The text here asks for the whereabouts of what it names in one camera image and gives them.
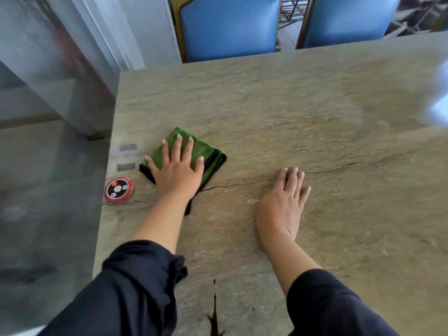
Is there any person's left hand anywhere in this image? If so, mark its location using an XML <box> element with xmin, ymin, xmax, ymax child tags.
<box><xmin>144</xmin><ymin>134</ymin><xmax>205</xmax><ymax>202</ymax></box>

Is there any green and black cleaning cloth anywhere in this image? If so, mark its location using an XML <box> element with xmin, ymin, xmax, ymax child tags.
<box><xmin>139</xmin><ymin>127</ymin><xmax>227</xmax><ymax>216</ymax></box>

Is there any person's left forearm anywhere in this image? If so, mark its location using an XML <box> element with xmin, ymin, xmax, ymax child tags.
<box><xmin>132</xmin><ymin>192</ymin><xmax>195</xmax><ymax>256</ymax></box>

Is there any person's black top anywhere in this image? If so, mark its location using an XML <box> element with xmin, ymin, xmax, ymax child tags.
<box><xmin>37</xmin><ymin>240</ymin><xmax>400</xmax><ymax>336</ymax></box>

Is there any blue padded chair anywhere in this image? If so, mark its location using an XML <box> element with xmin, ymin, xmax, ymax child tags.
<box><xmin>296</xmin><ymin>0</ymin><xmax>403</xmax><ymax>50</ymax></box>
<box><xmin>170</xmin><ymin>0</ymin><xmax>283</xmax><ymax>63</ymax></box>

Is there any red round call button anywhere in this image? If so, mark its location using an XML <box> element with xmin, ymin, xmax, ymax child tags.
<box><xmin>104</xmin><ymin>176</ymin><xmax>134</xmax><ymax>203</ymax></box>

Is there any person's right forearm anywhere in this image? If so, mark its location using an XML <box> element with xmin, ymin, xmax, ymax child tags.
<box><xmin>260</xmin><ymin>237</ymin><xmax>322</xmax><ymax>298</ymax></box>

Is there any person's right hand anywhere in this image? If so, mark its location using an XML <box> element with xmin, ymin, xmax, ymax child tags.
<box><xmin>255</xmin><ymin>167</ymin><xmax>312</xmax><ymax>242</ymax></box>

